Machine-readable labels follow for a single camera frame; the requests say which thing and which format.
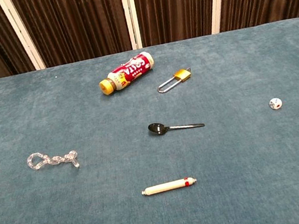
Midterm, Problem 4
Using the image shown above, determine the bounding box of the small white cap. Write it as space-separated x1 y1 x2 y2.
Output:
268 97 284 111

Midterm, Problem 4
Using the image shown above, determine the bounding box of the black-headed key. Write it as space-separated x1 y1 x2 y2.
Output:
147 114 205 137

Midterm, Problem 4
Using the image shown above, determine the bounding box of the red Costa drink bottle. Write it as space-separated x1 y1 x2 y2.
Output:
95 50 159 97

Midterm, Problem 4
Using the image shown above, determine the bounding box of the brass padlock long shackle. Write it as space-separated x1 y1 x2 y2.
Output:
154 66 195 95

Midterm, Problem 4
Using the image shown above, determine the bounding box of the white sausage red band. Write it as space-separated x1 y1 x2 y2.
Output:
140 175 199 197

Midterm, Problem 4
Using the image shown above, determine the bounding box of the blue velvet tablecloth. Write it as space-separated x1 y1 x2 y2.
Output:
0 17 299 224

